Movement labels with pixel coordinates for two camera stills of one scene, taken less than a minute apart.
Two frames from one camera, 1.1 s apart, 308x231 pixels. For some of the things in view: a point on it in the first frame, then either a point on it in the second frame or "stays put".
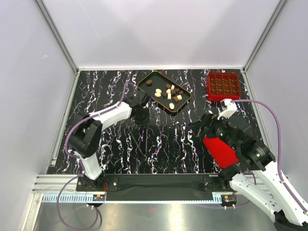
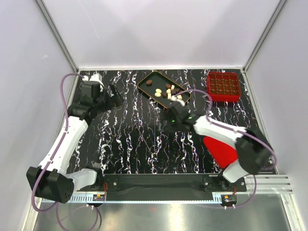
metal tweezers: (144, 154) → (152, 151)
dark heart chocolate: (178, 92) stays put
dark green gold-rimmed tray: (165, 90) stays put
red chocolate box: (223, 85) stays put
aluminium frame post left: (57, 36) stays put
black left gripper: (146, 121) → (117, 101)
